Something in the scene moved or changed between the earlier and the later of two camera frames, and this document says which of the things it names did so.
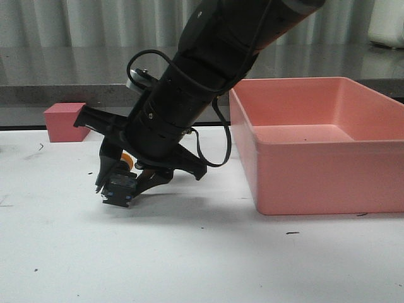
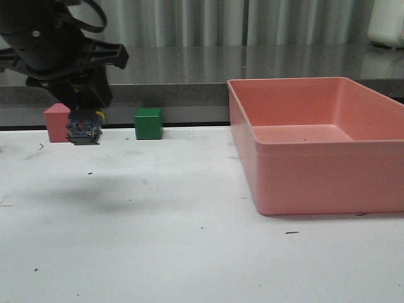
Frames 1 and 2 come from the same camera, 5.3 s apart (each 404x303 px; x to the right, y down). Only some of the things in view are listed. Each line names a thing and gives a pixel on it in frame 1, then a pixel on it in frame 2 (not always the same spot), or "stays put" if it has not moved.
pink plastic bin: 320,145 stays put
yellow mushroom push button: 123,184 → 86,131
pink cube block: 60,118 stays put
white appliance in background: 386,23 stays put
